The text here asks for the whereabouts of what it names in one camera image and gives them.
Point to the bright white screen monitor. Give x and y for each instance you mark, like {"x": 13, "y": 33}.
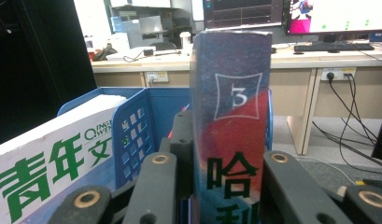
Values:
{"x": 344, "y": 15}

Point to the black curtain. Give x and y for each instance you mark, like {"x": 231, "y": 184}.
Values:
{"x": 39, "y": 62}
{"x": 381, "y": 137}

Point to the blue plastic book rack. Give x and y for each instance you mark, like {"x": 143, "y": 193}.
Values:
{"x": 166, "y": 99}

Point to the black computer mouse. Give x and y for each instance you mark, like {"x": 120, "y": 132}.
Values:
{"x": 333, "y": 50}

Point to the black keyboard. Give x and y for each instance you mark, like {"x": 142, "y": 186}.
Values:
{"x": 332, "y": 47}

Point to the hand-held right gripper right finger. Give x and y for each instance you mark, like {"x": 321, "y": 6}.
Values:
{"x": 291, "y": 193}

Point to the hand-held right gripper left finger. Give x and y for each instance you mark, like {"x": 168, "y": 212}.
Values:
{"x": 154, "y": 186}

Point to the white cup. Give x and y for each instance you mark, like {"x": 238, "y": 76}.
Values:
{"x": 185, "y": 42}

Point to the white wall socket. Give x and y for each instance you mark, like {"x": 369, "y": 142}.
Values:
{"x": 157, "y": 77}

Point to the thick blue novel book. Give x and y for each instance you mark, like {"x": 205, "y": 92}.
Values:
{"x": 232, "y": 62}

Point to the white picture-cover book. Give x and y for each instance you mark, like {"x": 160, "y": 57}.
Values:
{"x": 54, "y": 140}

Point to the beige wooden desk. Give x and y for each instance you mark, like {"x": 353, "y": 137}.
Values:
{"x": 291, "y": 90}

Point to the dark screen monitor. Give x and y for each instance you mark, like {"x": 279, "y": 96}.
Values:
{"x": 241, "y": 12}

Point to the wall socket with plugs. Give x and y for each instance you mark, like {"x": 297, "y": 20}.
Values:
{"x": 338, "y": 74}

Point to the black desk device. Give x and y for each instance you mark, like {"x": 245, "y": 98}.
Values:
{"x": 104, "y": 53}

